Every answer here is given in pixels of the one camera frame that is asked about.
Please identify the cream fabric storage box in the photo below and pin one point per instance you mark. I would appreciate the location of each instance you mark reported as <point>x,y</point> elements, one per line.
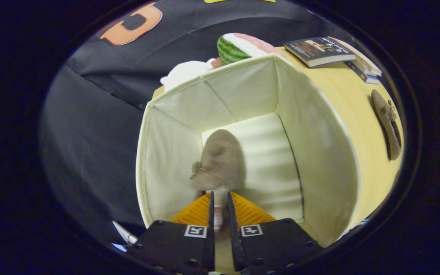
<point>243,88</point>

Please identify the black cover book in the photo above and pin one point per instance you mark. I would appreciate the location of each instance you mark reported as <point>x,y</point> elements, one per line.
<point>315,47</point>

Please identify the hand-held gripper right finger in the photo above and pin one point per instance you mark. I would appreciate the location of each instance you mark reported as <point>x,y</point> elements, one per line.
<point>234,236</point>

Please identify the white plush toy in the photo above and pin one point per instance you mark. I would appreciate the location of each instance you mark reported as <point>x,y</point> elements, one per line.
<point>183,72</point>

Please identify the blue cover book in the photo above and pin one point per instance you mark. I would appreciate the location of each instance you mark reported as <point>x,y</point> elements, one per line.
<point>361,75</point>

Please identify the watermelon slice plush toy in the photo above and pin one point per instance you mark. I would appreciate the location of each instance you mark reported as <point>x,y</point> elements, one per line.
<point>231,49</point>

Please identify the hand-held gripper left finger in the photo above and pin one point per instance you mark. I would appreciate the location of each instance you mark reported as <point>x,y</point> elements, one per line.
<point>211,236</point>

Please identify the brown slipper shoe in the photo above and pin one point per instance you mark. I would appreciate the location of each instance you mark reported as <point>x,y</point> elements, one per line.
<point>222,160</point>
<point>384,114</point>

